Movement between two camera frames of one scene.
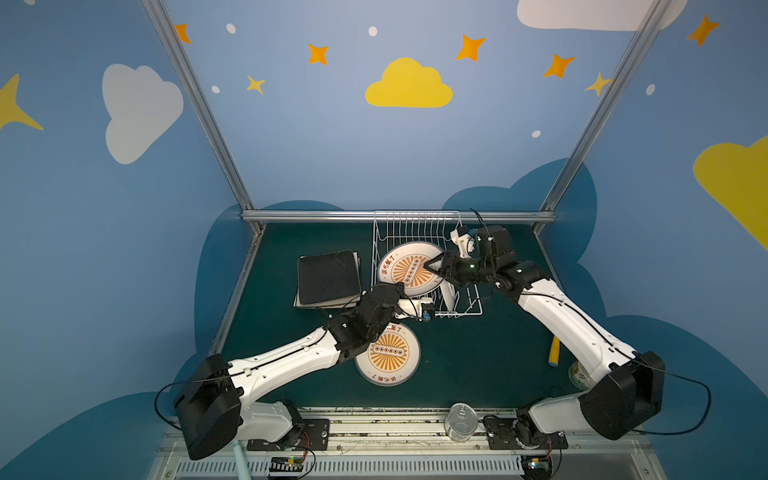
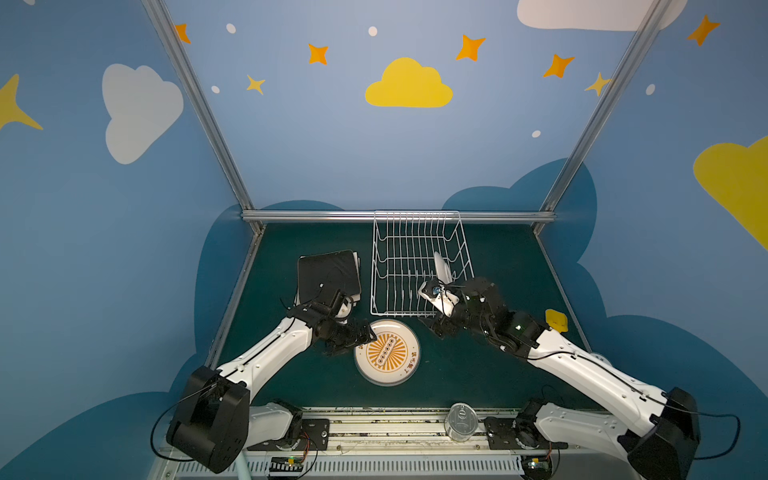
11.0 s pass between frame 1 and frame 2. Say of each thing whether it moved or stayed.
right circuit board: stayed
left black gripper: moved
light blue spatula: stayed
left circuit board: stayed
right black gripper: moved
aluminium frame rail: stayed
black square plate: stayed
